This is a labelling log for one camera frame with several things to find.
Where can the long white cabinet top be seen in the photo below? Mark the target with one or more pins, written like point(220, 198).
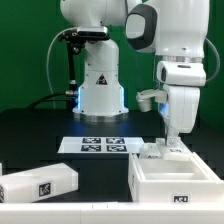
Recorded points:
point(38, 184)

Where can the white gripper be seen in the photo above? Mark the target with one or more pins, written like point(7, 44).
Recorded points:
point(179, 111)

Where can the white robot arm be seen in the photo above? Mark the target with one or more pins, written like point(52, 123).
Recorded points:
point(173, 30)

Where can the white base tag plate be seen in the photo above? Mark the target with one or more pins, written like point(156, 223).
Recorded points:
point(100, 145)

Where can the white cabinet body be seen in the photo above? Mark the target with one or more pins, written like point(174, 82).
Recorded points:
point(182, 179)

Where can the small white cabinet door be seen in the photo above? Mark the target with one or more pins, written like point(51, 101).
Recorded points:
point(150, 151)

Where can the white workspace fence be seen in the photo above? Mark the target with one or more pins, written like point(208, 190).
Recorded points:
point(39, 212)

